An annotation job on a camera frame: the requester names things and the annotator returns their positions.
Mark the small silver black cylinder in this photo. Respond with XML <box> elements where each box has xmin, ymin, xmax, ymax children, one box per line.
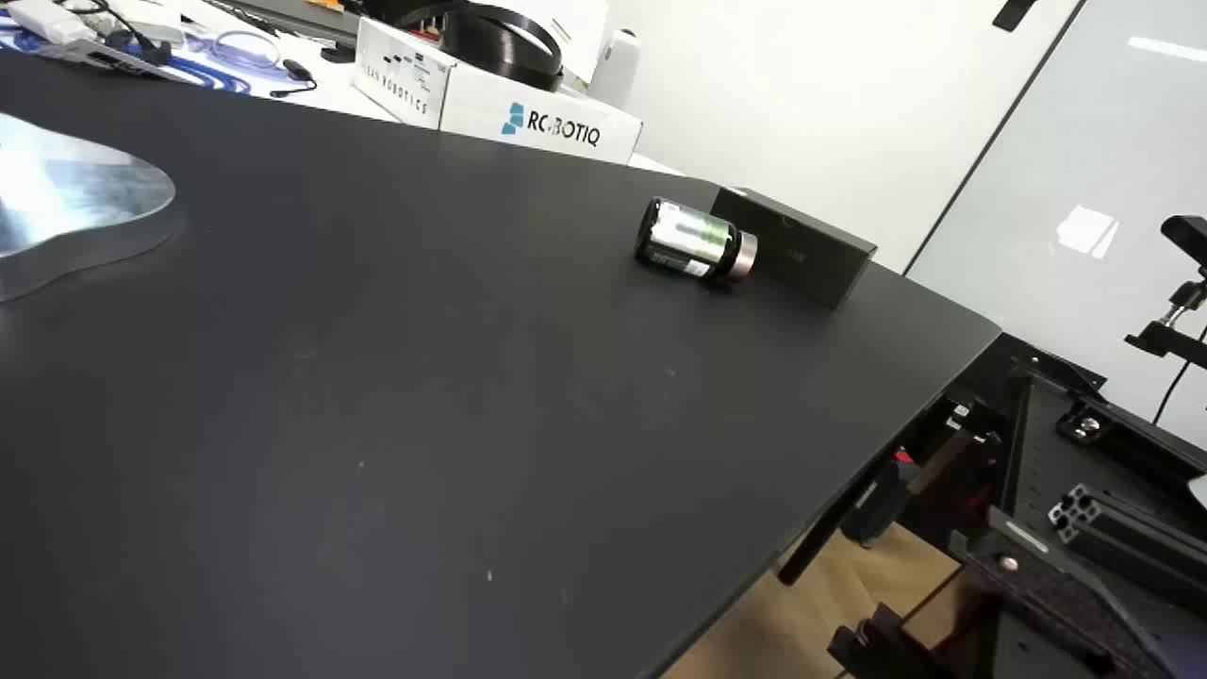
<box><xmin>633</xmin><ymin>196</ymin><xmax>763</xmax><ymax>292</ymax></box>

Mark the flat black box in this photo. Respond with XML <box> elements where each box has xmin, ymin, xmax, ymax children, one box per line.
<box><xmin>699</xmin><ymin>186</ymin><xmax>880</xmax><ymax>315</ymax></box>

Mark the white Robotiq cardboard box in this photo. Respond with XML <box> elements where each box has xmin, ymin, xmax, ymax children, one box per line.
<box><xmin>352</xmin><ymin>15</ymin><xmax>649</xmax><ymax>167</ymax></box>

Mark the blue plastic bag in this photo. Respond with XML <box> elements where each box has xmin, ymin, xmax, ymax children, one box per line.
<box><xmin>118</xmin><ymin>27</ymin><xmax>321</xmax><ymax>103</ymax></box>

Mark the aluminium extrusion bar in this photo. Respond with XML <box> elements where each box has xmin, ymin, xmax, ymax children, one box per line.
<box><xmin>1044</xmin><ymin>478</ymin><xmax>1207</xmax><ymax>611</ymax></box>

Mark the black metal table frame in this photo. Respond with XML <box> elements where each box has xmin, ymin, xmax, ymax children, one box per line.
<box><xmin>772</xmin><ymin>332</ymin><xmax>1207</xmax><ymax>679</ymax></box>

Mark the black camera on stand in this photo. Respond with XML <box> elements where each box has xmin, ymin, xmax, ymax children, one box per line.
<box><xmin>1124</xmin><ymin>210</ymin><xmax>1207</xmax><ymax>370</ymax></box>

